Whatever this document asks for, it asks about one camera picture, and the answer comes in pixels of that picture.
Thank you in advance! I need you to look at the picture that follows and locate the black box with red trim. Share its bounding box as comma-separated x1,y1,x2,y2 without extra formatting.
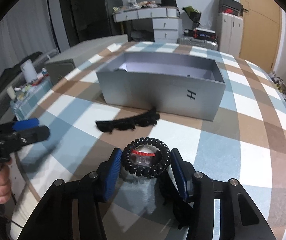
183,28,216,41

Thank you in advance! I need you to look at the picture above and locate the black wrapped bouquet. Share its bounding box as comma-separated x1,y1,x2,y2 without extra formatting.
181,6,202,29

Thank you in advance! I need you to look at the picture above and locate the white desk with drawers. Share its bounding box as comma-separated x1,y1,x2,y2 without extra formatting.
112,6,181,42

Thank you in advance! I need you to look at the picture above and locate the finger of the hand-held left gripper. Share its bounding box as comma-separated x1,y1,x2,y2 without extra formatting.
0,118,40,137
6,126,51,153

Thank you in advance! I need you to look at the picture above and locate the dark wardrobe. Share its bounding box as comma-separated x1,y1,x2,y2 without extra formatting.
56,0,83,53

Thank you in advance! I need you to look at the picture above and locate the cluttered side table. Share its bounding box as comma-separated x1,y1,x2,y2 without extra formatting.
6,76,52,121

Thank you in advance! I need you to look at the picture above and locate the dark cloth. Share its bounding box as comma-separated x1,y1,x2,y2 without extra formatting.
0,52,51,81

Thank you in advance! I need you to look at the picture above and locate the pile of loose shoes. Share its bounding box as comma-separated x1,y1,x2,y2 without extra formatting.
268,71,286,101

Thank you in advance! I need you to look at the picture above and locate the white upright suitcase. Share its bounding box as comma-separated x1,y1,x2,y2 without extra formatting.
217,12,244,54

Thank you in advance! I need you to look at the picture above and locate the desk clutter pile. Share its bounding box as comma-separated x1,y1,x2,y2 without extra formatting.
113,0,162,13

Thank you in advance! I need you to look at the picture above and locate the white curtain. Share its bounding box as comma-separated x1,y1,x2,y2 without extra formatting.
0,0,58,66

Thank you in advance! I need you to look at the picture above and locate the black red shoebox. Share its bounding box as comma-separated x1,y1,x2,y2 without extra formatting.
219,6,241,16

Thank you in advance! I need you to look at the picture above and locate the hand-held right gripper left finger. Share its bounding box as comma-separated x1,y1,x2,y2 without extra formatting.
18,147,123,240

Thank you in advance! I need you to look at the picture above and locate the low grey storage box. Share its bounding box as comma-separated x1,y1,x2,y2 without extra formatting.
44,34,129,86

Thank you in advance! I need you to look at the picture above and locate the white cup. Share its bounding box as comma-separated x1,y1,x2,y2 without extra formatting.
20,60,37,83

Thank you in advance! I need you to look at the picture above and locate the silver cardboard box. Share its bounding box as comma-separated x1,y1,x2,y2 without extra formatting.
96,52,227,122

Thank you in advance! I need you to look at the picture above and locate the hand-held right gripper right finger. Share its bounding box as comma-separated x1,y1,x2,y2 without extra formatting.
170,147,275,240

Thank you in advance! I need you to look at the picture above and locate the silver flat suitcase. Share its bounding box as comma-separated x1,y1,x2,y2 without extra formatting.
177,36,219,51

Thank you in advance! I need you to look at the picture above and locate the long black hair clip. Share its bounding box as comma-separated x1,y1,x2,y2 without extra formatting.
95,107,161,133

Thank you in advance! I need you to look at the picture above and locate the checked tablecloth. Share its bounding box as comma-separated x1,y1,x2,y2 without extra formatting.
10,41,286,240

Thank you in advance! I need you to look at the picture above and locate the black spiral hair tie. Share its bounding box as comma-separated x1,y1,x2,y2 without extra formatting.
121,137,170,179

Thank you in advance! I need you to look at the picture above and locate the grey bag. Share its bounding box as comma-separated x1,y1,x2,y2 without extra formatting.
130,29,155,42

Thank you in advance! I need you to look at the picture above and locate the small clear red-capped container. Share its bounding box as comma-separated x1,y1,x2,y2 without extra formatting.
131,149,156,167

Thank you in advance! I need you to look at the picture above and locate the person's left hand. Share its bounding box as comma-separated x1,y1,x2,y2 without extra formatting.
0,163,12,204

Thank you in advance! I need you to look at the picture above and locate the wooden door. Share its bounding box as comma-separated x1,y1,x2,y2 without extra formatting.
234,0,283,72

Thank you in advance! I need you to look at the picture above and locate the dark refrigerator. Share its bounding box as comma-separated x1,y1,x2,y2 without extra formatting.
68,0,124,47

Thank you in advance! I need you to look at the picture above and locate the plain black shoebox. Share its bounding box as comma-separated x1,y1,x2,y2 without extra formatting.
218,0,241,8

